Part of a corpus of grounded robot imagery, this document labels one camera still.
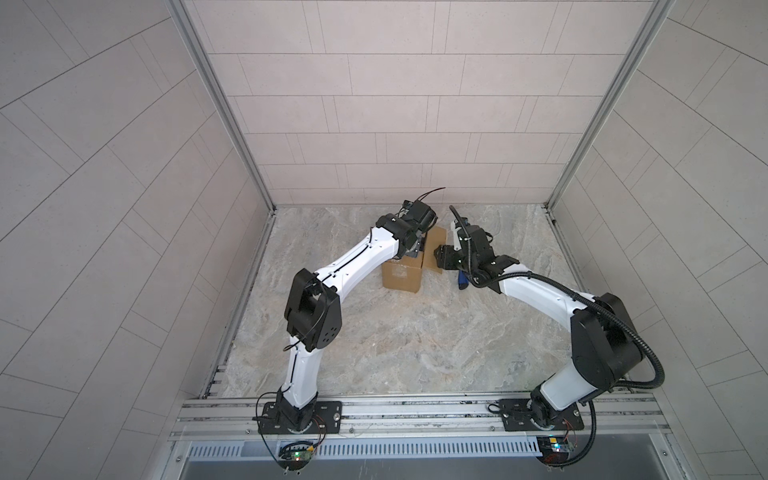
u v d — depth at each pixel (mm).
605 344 433
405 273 841
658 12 709
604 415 734
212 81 813
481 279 639
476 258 665
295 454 648
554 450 677
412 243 651
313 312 476
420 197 694
